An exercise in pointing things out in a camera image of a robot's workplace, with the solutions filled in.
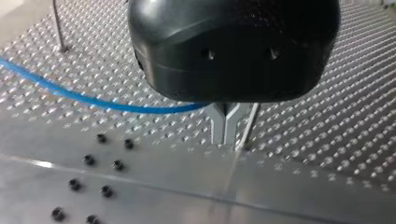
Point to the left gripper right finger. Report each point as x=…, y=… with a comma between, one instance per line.
x=232, y=126

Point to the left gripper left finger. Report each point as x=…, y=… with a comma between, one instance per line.
x=217, y=124

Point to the metal post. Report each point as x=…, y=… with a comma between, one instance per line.
x=58, y=26

